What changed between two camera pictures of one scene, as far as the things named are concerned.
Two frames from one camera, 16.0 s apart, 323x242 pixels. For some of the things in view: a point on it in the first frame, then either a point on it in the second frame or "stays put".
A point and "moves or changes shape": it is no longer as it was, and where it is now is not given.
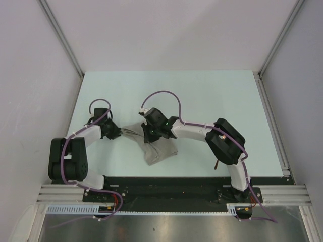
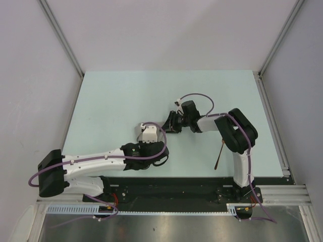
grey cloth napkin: [155, 150] moves or changes shape
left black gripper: [116, 132] -> [142, 144]
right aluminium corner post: [297, 7] stays put
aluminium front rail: [272, 195] stays put
